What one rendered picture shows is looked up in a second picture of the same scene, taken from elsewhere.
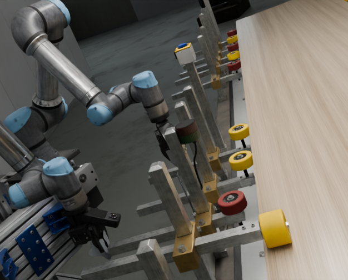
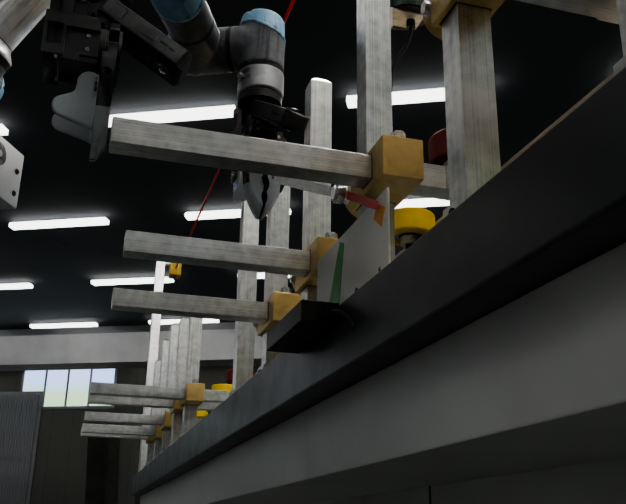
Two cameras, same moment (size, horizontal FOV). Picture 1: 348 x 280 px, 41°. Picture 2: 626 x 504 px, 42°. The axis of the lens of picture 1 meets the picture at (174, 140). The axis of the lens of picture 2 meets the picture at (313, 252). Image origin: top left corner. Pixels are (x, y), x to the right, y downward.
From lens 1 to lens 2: 1.34 m
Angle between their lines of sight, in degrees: 50
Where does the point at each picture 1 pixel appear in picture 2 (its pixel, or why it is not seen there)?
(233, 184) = not seen: hidden behind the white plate
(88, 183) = (0, 176)
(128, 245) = (177, 133)
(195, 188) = (386, 102)
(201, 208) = not seen: hidden behind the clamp
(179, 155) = (379, 22)
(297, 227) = not seen: outside the picture
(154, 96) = (277, 51)
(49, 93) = (9, 22)
